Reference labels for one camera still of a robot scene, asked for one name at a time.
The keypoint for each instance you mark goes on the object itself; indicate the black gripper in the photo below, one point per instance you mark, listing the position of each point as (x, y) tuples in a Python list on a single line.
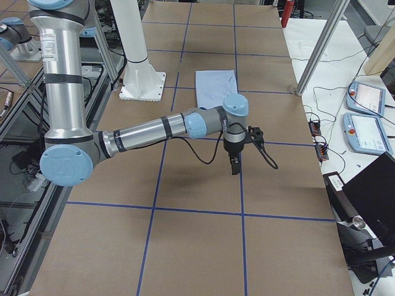
[(232, 150)]

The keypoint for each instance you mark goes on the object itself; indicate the light blue t-shirt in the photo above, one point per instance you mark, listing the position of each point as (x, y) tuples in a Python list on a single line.
[(213, 86)]

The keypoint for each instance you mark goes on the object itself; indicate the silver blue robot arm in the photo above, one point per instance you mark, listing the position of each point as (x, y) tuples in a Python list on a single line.
[(73, 145)]

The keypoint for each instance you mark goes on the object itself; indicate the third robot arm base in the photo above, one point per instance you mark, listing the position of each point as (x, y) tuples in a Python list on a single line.
[(18, 42)]

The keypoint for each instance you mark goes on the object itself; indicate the upper usb hub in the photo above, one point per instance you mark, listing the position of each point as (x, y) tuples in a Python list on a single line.
[(314, 127)]

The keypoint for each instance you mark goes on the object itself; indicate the usb hub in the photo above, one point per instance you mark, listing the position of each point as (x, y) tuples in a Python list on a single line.
[(314, 127), (321, 151)]

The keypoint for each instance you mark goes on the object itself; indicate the lower usb hub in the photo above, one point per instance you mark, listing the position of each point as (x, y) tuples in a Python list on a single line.
[(321, 151)]

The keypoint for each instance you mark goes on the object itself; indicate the lower teach pendant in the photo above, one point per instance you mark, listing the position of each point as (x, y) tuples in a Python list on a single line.
[(365, 134)]

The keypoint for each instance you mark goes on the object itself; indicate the teach pendant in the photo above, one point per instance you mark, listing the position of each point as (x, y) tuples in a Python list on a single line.
[(365, 98), (365, 134)]

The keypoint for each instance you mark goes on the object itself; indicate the black laptop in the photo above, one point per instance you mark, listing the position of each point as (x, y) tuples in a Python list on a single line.
[(371, 193)]

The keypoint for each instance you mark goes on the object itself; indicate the upper teach pendant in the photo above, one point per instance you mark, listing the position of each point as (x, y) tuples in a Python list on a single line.
[(365, 98)]

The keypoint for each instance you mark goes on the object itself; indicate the red fire extinguisher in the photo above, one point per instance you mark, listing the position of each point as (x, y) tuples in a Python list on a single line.
[(286, 13)]

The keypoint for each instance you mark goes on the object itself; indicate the wooden board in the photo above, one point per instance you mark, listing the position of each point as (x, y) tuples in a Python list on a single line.
[(382, 55)]

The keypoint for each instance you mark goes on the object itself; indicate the grey office chair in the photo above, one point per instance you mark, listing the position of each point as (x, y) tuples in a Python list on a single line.
[(374, 34)]

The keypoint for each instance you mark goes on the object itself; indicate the white power strip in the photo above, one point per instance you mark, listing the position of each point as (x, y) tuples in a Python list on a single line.
[(36, 182)]

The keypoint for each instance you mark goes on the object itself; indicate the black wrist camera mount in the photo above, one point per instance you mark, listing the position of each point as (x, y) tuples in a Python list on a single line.
[(255, 136)]

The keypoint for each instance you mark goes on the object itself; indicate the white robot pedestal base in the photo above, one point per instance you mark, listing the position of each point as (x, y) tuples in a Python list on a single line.
[(141, 81)]

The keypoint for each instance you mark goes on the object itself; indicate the black camera stand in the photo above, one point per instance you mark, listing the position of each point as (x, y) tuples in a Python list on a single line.
[(365, 255)]

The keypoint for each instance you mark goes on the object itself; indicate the aluminium frame post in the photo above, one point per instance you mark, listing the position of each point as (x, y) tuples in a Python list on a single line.
[(322, 42)]

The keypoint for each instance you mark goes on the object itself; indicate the aluminium glass enclosure frame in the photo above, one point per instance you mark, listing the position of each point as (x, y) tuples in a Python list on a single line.
[(28, 219)]

